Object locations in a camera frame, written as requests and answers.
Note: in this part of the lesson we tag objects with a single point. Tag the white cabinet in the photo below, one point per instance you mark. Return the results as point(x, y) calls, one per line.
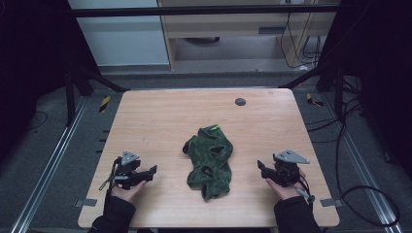
point(123, 35)

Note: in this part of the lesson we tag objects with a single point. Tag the black curtain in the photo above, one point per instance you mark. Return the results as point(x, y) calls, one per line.
point(32, 64)
point(379, 71)

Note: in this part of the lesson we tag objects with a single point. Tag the person's right hand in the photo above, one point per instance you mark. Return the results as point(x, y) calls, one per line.
point(286, 191)

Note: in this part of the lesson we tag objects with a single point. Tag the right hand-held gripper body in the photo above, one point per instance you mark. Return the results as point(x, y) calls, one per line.
point(286, 168)

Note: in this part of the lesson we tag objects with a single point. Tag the black horizontal frame bar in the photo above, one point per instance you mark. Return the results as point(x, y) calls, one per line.
point(200, 11)

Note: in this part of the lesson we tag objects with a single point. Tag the light wooden shelf unit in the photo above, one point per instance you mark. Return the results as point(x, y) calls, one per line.
point(239, 29)

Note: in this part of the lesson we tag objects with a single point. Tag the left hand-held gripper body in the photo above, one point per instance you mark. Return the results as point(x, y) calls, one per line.
point(129, 168)

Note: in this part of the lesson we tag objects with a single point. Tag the yellow black hazard tape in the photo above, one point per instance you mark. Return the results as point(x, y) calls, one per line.
point(313, 101)
point(104, 104)

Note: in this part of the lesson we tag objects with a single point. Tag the grey tape strip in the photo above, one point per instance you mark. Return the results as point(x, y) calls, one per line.
point(331, 203)
point(85, 203)

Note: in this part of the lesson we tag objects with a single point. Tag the person's left hand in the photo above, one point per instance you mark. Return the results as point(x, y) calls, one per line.
point(128, 192)

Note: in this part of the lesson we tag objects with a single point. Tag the black metal stand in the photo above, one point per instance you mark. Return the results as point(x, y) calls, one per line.
point(74, 87)
point(330, 84)

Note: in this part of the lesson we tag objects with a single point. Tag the aluminium floor rail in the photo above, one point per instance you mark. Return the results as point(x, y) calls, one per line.
point(48, 165)
point(362, 168)

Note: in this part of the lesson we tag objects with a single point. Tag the dark green fleece garment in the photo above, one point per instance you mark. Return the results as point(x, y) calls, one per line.
point(210, 161)

